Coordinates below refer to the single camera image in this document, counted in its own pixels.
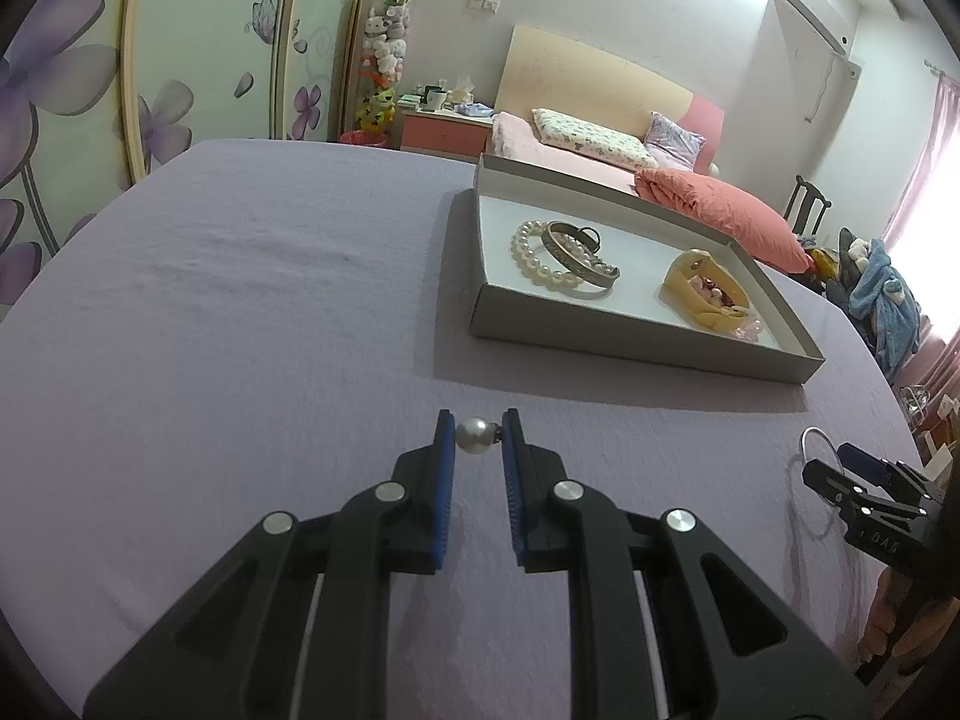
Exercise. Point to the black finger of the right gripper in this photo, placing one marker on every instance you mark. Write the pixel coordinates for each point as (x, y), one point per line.
(882, 505)
(877, 468)

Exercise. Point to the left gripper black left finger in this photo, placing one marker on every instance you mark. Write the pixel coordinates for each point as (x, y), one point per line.
(293, 621)

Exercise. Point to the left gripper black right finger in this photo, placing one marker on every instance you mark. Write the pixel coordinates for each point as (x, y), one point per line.
(664, 620)

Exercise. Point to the thin silver bangle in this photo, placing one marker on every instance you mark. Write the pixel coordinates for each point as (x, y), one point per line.
(815, 444)

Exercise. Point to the yellow wrist watch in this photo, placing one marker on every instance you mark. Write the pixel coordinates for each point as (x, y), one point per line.
(708, 293)

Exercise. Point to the single pearl earring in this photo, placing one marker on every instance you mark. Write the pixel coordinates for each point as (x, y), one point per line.
(476, 435)

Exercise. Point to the wide silver cuff bangle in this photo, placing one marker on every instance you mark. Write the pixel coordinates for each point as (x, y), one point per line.
(577, 249)

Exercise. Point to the grey shallow cardboard tray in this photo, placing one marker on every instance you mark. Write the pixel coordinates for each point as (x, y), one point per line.
(636, 319)

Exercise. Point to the blue plush robe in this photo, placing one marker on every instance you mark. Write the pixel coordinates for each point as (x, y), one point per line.
(879, 301)

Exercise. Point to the pink curtain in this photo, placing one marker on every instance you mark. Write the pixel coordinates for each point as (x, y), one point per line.
(922, 237)

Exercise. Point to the dark wooden chair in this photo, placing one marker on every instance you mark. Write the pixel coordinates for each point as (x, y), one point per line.
(806, 208)

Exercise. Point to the salmon folded duvet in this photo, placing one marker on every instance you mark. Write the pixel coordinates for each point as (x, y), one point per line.
(741, 216)

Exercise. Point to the purple patterned pillow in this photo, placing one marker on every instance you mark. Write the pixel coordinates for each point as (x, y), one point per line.
(671, 145)

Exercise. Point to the white air conditioner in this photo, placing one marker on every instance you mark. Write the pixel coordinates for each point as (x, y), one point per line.
(835, 22)

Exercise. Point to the floral white pillow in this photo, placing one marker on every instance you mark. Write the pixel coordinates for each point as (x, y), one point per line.
(591, 140)

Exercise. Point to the bed with pink sheet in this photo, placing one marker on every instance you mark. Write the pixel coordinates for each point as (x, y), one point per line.
(545, 71)

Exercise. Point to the red waste bin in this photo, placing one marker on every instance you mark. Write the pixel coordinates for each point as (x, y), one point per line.
(360, 137)

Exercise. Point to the pink beige nightstand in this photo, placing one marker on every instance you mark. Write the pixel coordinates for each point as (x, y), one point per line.
(445, 133)

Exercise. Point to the floral sliding wardrobe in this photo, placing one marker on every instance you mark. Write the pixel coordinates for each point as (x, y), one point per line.
(98, 94)

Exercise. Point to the plush toy tower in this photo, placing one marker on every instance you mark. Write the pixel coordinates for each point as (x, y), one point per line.
(382, 55)

